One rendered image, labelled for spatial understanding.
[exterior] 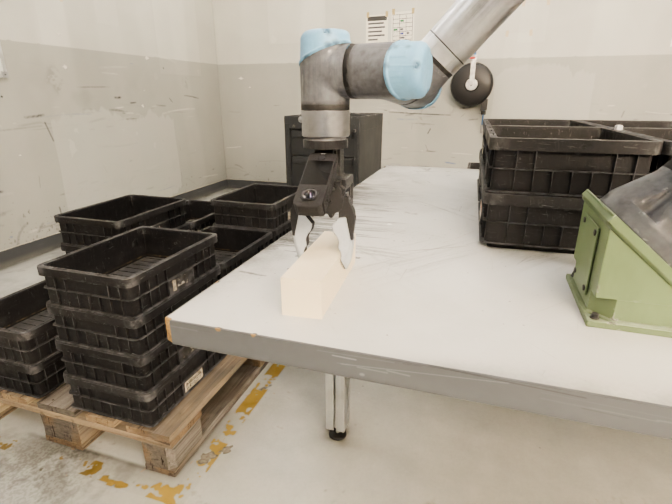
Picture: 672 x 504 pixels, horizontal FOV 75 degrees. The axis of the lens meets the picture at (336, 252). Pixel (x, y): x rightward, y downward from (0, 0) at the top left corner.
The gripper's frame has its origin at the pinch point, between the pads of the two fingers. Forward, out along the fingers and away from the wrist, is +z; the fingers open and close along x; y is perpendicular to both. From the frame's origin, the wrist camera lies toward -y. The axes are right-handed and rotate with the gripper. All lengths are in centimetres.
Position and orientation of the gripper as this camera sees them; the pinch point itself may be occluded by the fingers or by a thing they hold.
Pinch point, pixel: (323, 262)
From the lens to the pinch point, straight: 74.5
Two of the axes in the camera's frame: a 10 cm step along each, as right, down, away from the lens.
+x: -9.7, -0.8, 2.3
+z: 0.0, 9.4, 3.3
